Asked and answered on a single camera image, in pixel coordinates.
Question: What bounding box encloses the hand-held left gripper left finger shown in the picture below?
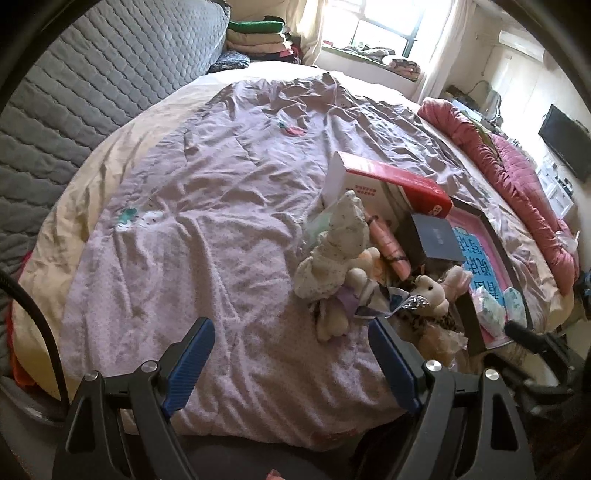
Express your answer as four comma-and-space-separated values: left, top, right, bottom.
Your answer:
52, 318, 216, 480

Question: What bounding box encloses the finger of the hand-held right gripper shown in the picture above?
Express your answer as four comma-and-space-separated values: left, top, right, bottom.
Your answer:
504, 322, 550, 354

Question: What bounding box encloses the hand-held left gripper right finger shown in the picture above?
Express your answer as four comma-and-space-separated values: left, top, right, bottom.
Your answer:
368, 316, 536, 480

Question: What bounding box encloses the pale blue tissue packet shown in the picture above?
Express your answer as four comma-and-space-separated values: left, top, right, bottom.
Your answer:
471, 286, 507, 334
503, 287, 528, 324

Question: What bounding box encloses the dark shallow tray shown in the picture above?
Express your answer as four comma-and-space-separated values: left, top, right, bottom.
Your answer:
448, 196, 536, 356

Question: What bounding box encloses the white teddy bear plush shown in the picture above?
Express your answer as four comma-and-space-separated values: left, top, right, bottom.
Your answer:
411, 274, 451, 319

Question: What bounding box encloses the pink plush rabbit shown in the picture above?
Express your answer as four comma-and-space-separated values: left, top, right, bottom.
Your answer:
441, 267, 474, 301

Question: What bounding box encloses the white spotted plush toy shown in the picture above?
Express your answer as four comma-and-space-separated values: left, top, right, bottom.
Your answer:
294, 189, 370, 301

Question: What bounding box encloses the mint green packet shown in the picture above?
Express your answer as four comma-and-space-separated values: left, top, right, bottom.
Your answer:
302, 205, 335, 245

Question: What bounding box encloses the pink striped soft item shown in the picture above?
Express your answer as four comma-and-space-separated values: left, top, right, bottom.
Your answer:
365, 215, 411, 280

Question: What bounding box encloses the clear bag with beige item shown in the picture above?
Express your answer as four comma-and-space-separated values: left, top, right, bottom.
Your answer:
416, 318, 469, 370

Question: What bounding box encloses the pink and blue book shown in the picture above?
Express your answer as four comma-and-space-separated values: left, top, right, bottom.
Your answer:
450, 210, 522, 344

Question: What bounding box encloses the purple dotted blanket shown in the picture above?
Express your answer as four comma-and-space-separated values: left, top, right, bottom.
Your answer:
60, 71, 555, 450

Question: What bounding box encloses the small black box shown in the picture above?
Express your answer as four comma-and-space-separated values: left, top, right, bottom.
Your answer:
396, 212, 464, 273

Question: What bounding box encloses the white drawer cabinet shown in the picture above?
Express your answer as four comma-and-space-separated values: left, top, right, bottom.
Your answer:
536, 157, 578, 214

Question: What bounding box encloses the pink quilt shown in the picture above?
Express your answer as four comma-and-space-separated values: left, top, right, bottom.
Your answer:
418, 98, 580, 294

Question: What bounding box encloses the red and white box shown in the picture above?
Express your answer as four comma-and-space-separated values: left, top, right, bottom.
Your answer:
322, 150, 452, 220

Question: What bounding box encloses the cream bed sheet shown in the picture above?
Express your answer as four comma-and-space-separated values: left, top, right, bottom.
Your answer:
11, 60, 578, 407

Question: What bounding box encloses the cluttered desk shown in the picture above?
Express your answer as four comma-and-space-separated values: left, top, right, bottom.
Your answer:
443, 80, 505, 126

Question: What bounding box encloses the white air conditioner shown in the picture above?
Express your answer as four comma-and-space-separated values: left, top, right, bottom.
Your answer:
499, 30, 546, 62

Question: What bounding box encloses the cream curtain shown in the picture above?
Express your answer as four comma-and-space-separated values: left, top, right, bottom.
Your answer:
416, 0, 472, 104
295, 0, 342, 65

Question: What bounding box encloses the clothes pile on windowsill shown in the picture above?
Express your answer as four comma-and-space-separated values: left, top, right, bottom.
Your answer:
323, 41, 423, 79

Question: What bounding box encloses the dark patterned pillow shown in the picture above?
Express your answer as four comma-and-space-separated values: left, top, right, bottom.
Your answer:
208, 50, 251, 73

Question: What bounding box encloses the grey quilted headboard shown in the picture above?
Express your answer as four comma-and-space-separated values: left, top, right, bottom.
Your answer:
0, 0, 232, 296

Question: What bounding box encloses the stack of folded clothes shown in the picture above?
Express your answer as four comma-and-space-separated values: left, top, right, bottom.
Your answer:
225, 16, 301, 63

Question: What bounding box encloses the window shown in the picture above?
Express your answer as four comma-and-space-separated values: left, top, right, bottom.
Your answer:
318, 0, 430, 61

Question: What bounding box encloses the black cable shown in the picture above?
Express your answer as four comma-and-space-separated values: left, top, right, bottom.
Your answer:
0, 268, 70, 409

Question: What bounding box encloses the black wall television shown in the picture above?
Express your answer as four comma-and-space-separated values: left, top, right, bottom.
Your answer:
538, 104, 591, 182

